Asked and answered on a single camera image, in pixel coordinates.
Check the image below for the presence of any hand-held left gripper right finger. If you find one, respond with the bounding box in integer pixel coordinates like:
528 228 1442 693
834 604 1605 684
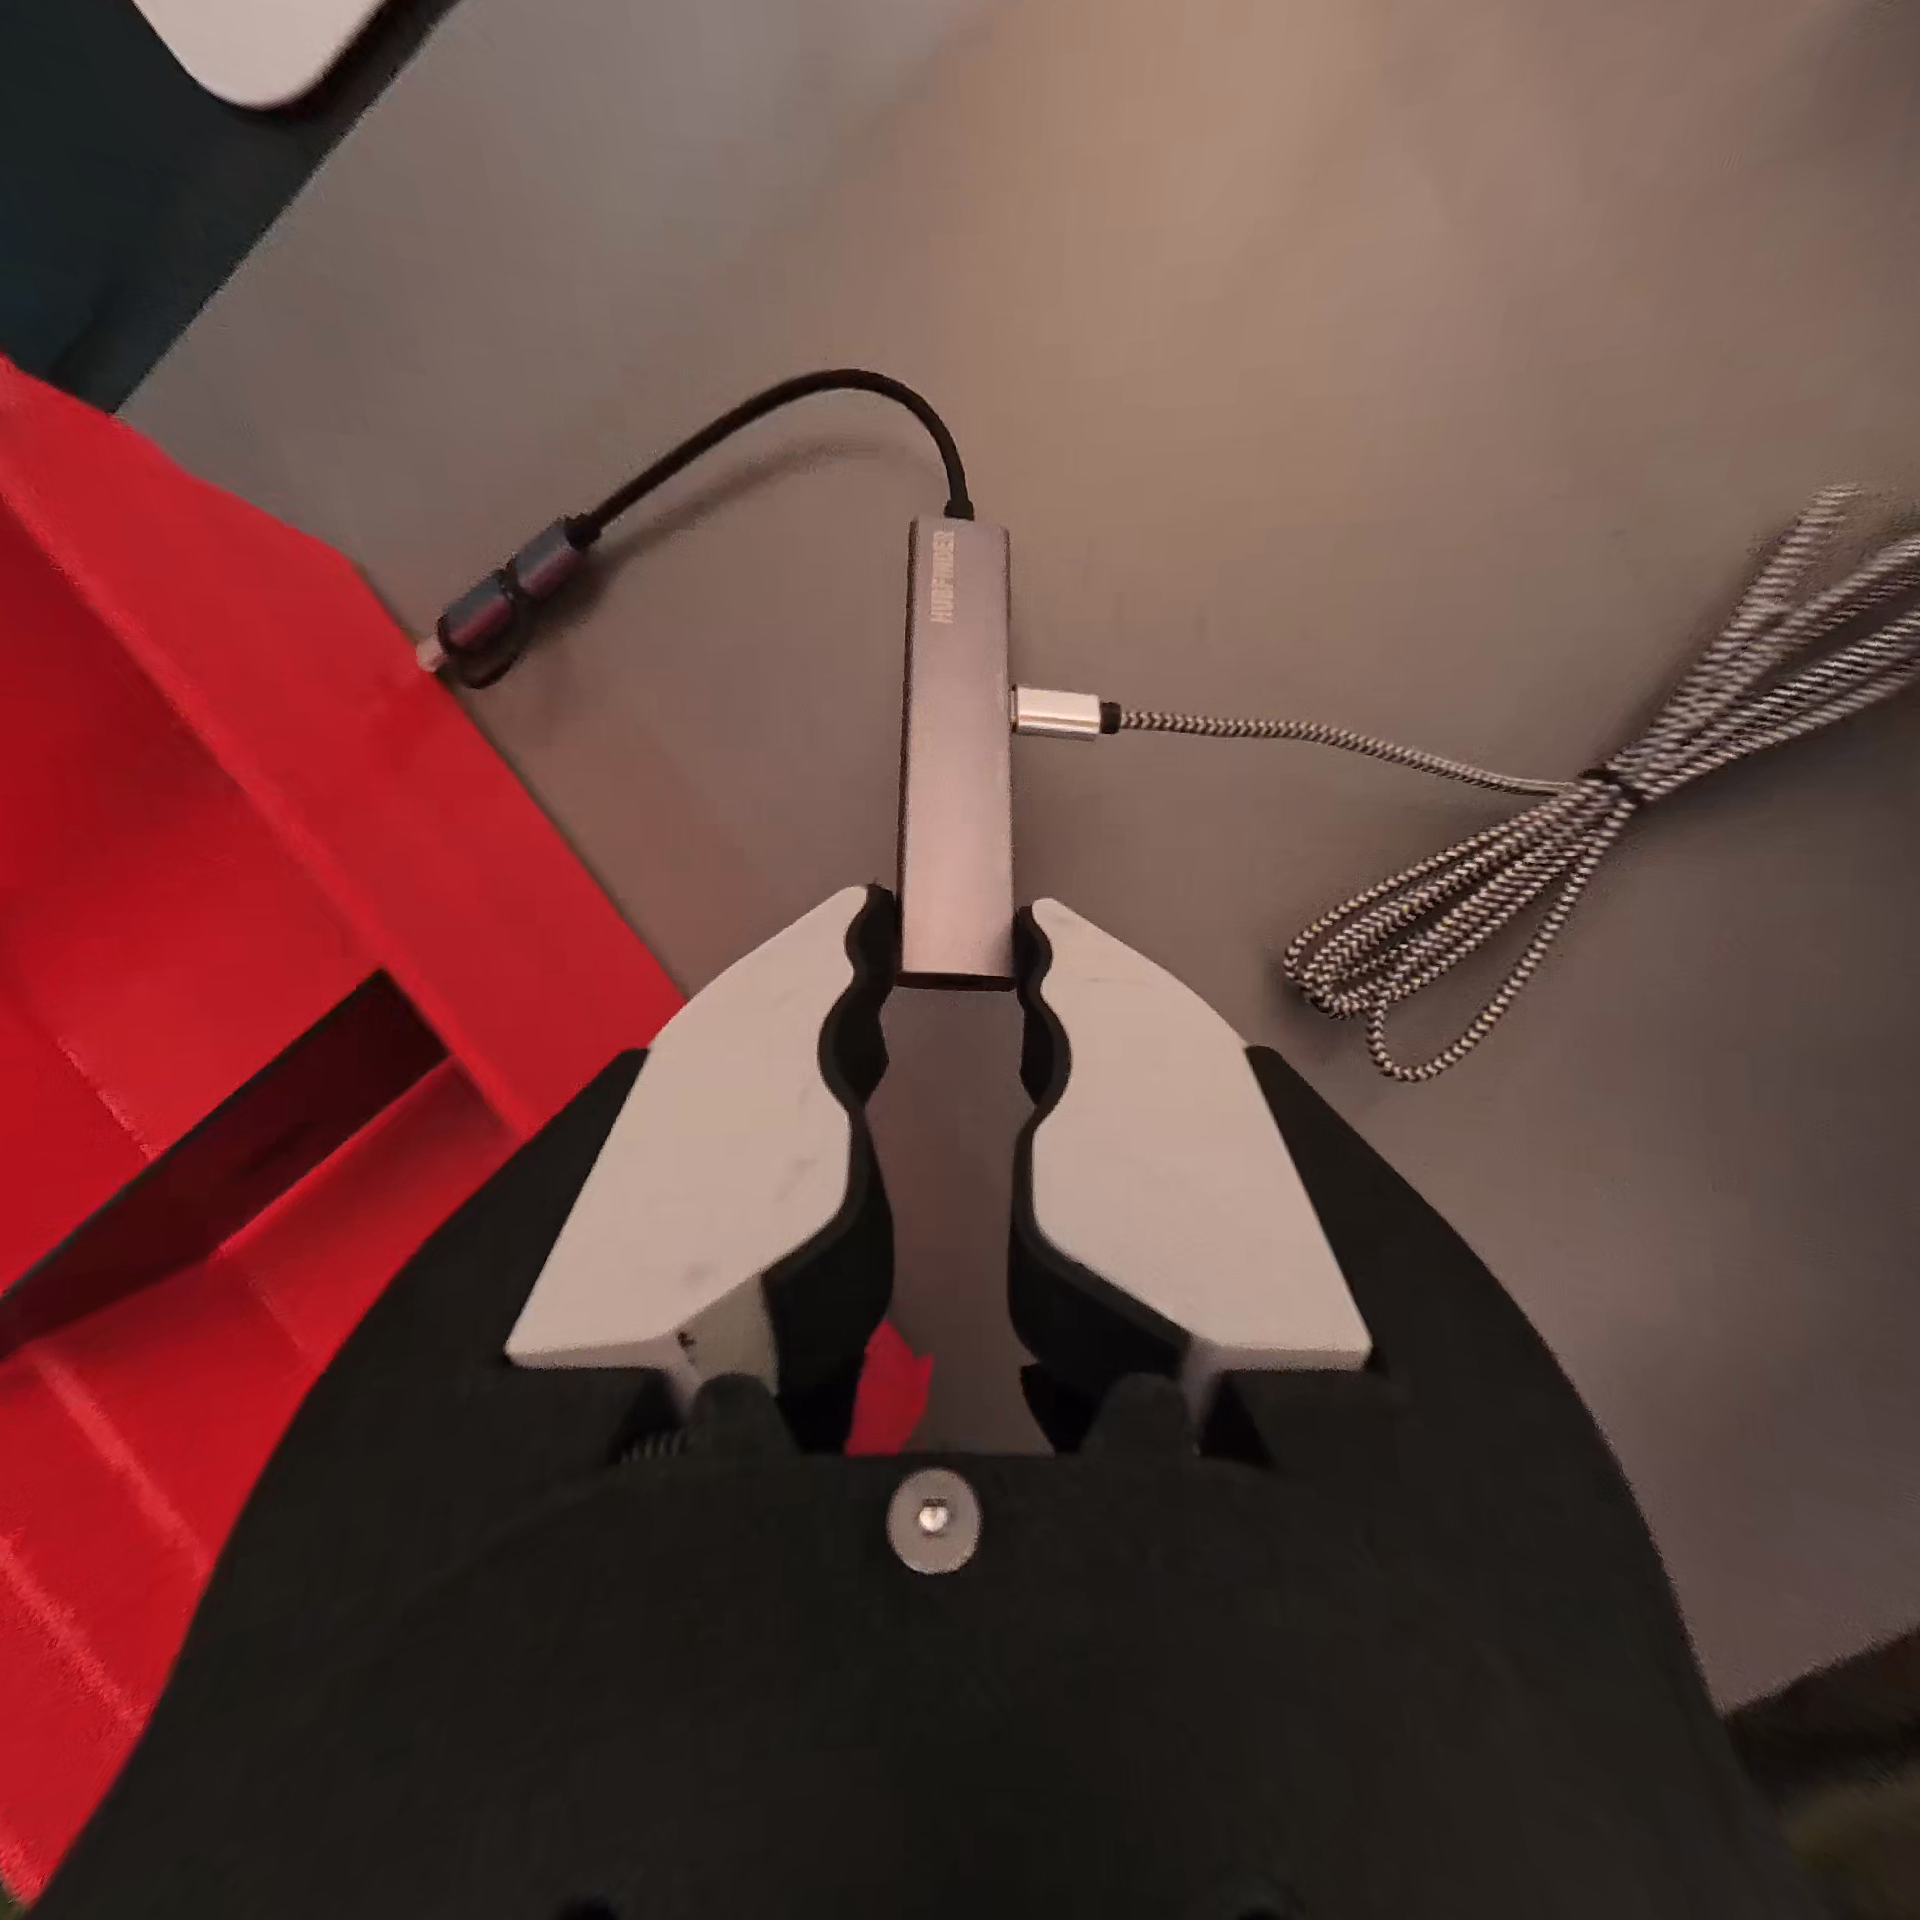
1007 898 1379 1452

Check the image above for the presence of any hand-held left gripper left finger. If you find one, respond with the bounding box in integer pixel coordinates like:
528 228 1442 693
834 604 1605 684
504 881 902 1452

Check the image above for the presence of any grey USB hub black cable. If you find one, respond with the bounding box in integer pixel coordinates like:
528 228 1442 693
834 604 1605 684
506 365 1026 997

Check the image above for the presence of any braided USB-C cable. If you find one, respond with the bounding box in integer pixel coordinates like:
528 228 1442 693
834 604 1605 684
1014 482 1920 1084

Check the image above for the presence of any dark grey USB adapter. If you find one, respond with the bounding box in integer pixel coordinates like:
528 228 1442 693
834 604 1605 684
416 558 525 693

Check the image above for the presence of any red plastic bin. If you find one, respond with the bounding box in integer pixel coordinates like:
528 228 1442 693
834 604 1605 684
0 354 935 1895

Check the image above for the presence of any white rounded base plate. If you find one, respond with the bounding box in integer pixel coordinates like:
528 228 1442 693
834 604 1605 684
132 0 398 111

